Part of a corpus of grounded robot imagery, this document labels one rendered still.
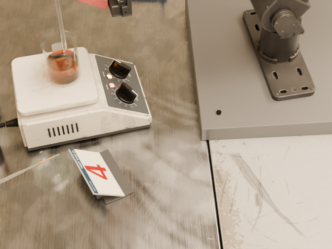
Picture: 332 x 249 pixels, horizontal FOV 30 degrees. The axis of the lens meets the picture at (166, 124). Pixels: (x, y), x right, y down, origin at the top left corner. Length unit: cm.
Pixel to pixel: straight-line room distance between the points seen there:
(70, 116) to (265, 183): 31
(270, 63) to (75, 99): 33
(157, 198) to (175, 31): 37
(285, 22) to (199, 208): 30
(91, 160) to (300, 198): 31
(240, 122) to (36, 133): 31
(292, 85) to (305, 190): 18
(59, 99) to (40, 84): 4
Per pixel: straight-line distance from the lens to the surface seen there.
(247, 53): 106
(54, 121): 93
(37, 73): 97
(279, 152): 97
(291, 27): 96
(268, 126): 97
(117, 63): 100
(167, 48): 112
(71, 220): 90
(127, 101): 96
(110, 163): 94
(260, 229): 89
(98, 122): 95
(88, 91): 93
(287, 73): 102
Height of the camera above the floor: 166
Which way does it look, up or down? 49 degrees down
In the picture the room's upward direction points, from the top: 1 degrees counter-clockwise
